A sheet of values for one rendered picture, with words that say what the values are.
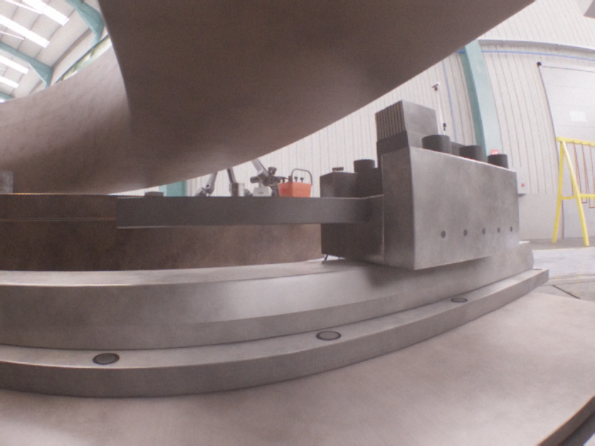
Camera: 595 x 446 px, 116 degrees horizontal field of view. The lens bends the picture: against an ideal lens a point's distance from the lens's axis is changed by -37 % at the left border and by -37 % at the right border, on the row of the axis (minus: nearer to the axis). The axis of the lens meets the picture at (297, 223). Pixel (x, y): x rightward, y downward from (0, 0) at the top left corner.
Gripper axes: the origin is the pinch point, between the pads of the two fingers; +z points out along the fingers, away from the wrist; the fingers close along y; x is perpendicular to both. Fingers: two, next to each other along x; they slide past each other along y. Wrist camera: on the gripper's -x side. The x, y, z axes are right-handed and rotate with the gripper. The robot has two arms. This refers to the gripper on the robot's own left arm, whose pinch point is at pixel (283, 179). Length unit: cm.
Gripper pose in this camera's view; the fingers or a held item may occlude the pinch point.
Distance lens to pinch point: 199.6
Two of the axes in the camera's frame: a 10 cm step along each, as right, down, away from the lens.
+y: 7.0, -0.1, 7.2
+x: 0.2, 10.0, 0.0
